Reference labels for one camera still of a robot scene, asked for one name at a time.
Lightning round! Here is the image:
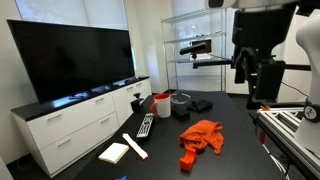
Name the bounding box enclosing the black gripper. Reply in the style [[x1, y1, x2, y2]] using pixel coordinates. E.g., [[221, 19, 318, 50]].
[[230, 3, 298, 101]]

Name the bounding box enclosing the black foam block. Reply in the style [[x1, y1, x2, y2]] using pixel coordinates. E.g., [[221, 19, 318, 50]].
[[172, 103, 191, 122]]

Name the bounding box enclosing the orange printed plastic block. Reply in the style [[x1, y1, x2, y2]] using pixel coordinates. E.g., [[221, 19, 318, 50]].
[[178, 146, 198, 173]]

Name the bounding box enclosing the black mesh pouch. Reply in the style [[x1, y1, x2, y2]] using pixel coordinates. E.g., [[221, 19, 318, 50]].
[[185, 99, 214, 113]]

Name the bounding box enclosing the orange cloth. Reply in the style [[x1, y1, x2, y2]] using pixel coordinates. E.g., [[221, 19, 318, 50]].
[[178, 119, 225, 156]]

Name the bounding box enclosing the white mug orange interior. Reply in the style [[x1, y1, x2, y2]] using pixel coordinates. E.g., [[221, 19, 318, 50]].
[[149, 93, 172, 119]]

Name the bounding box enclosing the silver black remote control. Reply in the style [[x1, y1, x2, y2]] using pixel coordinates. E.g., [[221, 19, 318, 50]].
[[135, 112, 156, 139]]

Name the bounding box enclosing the white strip with orange tip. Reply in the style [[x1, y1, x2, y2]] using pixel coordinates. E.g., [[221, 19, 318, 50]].
[[121, 132, 149, 161]]

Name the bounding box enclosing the pale yellow sticky note pad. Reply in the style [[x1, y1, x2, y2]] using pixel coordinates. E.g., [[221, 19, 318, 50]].
[[97, 142, 130, 165]]

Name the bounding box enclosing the white drawer cabinet black top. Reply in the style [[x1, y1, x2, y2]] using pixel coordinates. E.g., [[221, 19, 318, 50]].
[[10, 75, 154, 178]]

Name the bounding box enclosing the black flat screen television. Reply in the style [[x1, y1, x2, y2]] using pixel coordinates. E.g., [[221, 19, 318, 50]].
[[6, 19, 136, 104]]

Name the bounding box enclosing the window with white blind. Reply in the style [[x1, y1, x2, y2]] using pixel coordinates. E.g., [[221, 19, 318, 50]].
[[14, 0, 129, 31]]

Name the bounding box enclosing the thin black boom cable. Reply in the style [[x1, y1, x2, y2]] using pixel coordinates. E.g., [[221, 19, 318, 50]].
[[280, 79, 309, 98]]

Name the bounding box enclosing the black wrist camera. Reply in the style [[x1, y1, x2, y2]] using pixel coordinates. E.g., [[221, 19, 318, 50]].
[[233, 46, 258, 85]]

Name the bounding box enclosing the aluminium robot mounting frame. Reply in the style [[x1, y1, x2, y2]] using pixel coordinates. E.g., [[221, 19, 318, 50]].
[[249, 106, 320, 180]]

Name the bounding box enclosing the small red clamp handle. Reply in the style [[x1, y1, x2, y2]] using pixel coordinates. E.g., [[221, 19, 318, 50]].
[[258, 130, 267, 145]]

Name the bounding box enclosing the chrome wire shelf rack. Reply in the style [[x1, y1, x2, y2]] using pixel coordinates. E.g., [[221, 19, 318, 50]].
[[160, 7, 229, 94]]

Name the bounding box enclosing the black stereo camera bar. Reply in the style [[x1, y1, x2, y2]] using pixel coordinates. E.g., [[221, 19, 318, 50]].
[[179, 38, 213, 57]]

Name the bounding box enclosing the white cable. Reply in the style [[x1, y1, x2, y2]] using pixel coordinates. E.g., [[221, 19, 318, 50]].
[[261, 143, 289, 176]]

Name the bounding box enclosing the black table clamp mount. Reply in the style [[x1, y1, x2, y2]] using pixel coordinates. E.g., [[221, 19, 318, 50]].
[[129, 92, 145, 113]]

